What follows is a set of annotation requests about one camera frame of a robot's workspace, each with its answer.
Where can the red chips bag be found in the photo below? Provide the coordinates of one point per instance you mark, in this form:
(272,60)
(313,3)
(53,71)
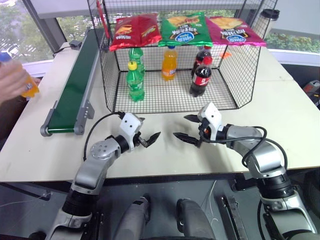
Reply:
(136,31)

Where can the person's bare hand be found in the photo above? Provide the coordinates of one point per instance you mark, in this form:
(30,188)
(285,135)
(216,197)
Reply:
(11,80)

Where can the black and orange tool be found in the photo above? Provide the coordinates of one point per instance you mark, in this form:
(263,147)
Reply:
(312,92)

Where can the magenta chips bag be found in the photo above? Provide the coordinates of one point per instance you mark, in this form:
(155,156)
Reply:
(235,31)

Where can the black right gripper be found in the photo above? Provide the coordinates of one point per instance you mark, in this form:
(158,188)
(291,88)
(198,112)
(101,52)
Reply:
(204,133)

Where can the cola bottle red cap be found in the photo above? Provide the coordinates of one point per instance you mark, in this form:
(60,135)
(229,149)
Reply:
(200,56)
(201,77)

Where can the green chips bag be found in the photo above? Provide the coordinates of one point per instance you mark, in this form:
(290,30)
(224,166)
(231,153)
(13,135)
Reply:
(185,28)

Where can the white tumbler black lid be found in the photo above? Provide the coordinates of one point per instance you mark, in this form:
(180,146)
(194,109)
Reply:
(265,23)

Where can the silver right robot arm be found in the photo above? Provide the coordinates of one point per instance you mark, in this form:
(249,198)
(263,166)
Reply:
(265,155)

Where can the black power adapter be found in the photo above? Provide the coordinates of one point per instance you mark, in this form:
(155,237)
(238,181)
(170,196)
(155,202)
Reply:
(75,44)

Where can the green soda bottle yellow cap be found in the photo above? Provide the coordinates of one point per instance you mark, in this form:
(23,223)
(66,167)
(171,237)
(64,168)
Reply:
(135,85)

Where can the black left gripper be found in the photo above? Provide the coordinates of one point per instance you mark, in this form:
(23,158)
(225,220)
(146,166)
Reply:
(139,140)

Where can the orange soda bottle blue cap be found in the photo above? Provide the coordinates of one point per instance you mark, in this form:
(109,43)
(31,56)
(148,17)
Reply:
(169,65)
(32,89)

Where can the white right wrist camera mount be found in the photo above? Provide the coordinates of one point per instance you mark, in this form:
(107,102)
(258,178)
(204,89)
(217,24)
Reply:
(212,113)

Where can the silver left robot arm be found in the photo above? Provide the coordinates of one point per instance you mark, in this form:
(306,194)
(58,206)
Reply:
(92,170)

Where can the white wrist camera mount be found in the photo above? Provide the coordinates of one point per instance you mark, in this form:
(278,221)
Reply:
(212,113)
(128,125)

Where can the green conveyor belt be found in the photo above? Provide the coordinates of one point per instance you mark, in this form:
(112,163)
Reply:
(72,87)

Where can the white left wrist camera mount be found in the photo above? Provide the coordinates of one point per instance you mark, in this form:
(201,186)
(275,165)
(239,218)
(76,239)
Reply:
(128,125)

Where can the small orange object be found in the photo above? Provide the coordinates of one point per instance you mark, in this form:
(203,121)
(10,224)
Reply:
(226,55)

